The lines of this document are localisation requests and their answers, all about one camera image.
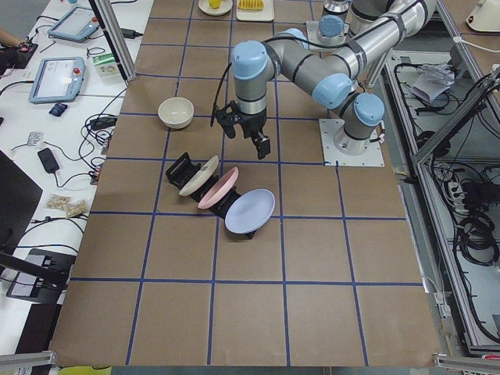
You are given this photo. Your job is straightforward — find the bag of wooden pieces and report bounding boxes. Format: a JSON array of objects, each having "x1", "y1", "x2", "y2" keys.
[{"x1": 45, "y1": 194, "x2": 89, "y2": 218}]

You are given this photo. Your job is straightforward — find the yellow spiral bread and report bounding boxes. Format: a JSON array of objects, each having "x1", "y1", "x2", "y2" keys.
[{"x1": 237, "y1": 0, "x2": 264, "y2": 12}]

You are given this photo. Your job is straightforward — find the green white box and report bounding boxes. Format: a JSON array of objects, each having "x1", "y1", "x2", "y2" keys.
[{"x1": 92, "y1": 53, "x2": 119, "y2": 77}]

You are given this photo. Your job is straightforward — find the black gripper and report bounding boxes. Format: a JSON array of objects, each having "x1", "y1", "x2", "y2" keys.
[{"x1": 239, "y1": 111, "x2": 270, "y2": 159}]

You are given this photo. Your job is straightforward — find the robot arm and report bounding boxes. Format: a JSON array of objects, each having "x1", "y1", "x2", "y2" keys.
[
  {"x1": 317, "y1": 0, "x2": 351, "y2": 46},
  {"x1": 212, "y1": 1, "x2": 437, "y2": 159}
]

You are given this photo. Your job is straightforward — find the round cream lemon plate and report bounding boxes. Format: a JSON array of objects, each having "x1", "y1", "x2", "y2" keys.
[{"x1": 198, "y1": 0, "x2": 233, "y2": 16}]

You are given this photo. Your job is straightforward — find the far teach pendant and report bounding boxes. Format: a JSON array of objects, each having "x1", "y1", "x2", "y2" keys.
[{"x1": 48, "y1": 6, "x2": 99, "y2": 42}]

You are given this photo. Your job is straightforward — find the black smartphone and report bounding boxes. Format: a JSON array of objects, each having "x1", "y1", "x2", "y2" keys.
[{"x1": 37, "y1": 148, "x2": 59, "y2": 173}]

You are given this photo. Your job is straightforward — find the cream ceramic bowl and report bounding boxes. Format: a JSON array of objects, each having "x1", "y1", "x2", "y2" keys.
[{"x1": 158, "y1": 97, "x2": 194, "y2": 130}]

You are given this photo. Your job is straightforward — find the black dish rack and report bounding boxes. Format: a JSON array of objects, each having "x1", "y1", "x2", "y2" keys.
[{"x1": 166, "y1": 152, "x2": 242, "y2": 221}]

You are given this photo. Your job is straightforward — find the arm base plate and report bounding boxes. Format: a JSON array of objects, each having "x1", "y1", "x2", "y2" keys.
[
  {"x1": 319, "y1": 119, "x2": 385, "y2": 167},
  {"x1": 306, "y1": 21, "x2": 350, "y2": 52}
]

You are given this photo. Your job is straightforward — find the near teach pendant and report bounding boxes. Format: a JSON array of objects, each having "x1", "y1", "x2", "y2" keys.
[{"x1": 29, "y1": 56, "x2": 86, "y2": 104}]

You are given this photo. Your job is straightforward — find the aluminium frame post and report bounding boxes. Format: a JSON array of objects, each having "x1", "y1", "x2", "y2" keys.
[{"x1": 88, "y1": 0, "x2": 137, "y2": 82}]

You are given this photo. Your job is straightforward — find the blue plate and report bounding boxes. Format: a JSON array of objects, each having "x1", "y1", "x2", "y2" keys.
[{"x1": 224, "y1": 189, "x2": 275, "y2": 238}]

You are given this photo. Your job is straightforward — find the pink plate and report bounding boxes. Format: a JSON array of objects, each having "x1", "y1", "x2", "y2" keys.
[{"x1": 198, "y1": 167, "x2": 239, "y2": 209}]

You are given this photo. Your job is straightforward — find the yellow lemon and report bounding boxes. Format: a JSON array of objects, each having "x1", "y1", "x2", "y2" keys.
[{"x1": 209, "y1": 0, "x2": 222, "y2": 9}]

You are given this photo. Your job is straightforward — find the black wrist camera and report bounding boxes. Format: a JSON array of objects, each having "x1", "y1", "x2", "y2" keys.
[{"x1": 213, "y1": 101, "x2": 240, "y2": 139}]

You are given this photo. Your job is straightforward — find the black power adapter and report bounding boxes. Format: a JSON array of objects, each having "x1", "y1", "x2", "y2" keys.
[{"x1": 90, "y1": 116, "x2": 117, "y2": 131}]

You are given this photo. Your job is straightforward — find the teach pendant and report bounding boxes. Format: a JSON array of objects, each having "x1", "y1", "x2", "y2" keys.
[
  {"x1": 29, "y1": 56, "x2": 86, "y2": 104},
  {"x1": 48, "y1": 6, "x2": 99, "y2": 42}
]

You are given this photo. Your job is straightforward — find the cream rectangular tray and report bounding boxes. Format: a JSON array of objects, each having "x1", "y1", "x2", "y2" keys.
[{"x1": 236, "y1": 0, "x2": 274, "y2": 22}]

